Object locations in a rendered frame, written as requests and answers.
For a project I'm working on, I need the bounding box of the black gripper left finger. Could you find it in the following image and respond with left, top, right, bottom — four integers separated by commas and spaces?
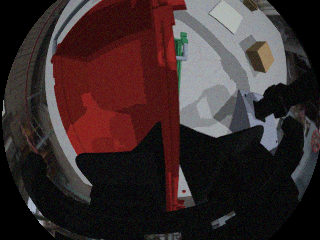
76, 121, 167, 212

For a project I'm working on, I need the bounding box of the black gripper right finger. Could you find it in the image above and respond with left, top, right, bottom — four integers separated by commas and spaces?
179, 124, 264, 205

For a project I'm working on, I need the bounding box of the green plastic tray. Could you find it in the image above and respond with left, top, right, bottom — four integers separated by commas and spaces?
175, 32, 188, 93

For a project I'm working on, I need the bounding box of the small brown cardboard box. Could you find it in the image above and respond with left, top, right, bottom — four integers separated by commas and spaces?
243, 0, 259, 12

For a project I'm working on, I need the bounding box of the tan rectangular block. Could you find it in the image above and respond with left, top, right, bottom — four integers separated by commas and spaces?
245, 41, 275, 73

